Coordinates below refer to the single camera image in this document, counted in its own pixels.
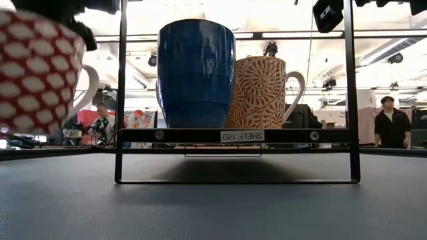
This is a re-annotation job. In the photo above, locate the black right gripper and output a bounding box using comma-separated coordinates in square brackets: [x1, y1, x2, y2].
[312, 0, 345, 33]

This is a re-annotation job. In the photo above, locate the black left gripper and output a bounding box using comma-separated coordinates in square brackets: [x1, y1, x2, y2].
[11, 0, 121, 52]

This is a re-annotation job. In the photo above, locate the red white dotted mug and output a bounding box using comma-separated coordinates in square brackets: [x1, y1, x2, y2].
[0, 8, 101, 136]

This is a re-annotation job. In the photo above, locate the orange swirl patterned mug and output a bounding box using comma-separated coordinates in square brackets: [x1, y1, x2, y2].
[226, 55, 306, 130]

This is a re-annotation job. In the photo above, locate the blue mug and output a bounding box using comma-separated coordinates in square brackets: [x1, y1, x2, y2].
[155, 18, 237, 129]

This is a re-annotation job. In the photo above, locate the black ceiling fixture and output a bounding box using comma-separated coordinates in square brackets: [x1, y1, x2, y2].
[322, 77, 337, 91]

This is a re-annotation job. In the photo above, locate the person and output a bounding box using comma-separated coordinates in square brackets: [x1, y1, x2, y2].
[87, 103, 117, 145]
[373, 95, 413, 149]

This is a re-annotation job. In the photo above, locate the red partition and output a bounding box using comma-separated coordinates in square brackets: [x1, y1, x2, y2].
[77, 109, 97, 127]

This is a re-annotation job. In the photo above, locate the white column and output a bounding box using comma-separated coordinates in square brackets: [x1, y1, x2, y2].
[355, 90, 377, 109]

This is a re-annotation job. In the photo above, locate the colourful poster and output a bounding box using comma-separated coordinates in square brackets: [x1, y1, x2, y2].
[123, 109, 156, 129]

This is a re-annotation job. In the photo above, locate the black background monitor stack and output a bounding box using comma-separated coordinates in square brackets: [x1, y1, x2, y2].
[282, 103, 324, 130]

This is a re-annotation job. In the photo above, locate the pink cloth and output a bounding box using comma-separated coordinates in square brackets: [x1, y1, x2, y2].
[357, 106, 378, 145]

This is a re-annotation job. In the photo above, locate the white shelf label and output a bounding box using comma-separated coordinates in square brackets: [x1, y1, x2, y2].
[220, 129, 266, 143]

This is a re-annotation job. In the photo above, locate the blue grey table mat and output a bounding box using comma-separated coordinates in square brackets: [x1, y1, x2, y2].
[0, 151, 427, 240]

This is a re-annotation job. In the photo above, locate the silver ceiling duct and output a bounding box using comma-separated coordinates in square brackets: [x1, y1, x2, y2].
[358, 37, 427, 67]

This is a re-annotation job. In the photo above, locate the black metal rig frame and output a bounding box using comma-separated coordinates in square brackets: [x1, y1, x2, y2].
[0, 146, 427, 161]

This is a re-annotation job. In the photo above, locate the wooden shelf black frame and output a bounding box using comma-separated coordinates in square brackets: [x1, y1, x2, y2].
[114, 0, 362, 185]

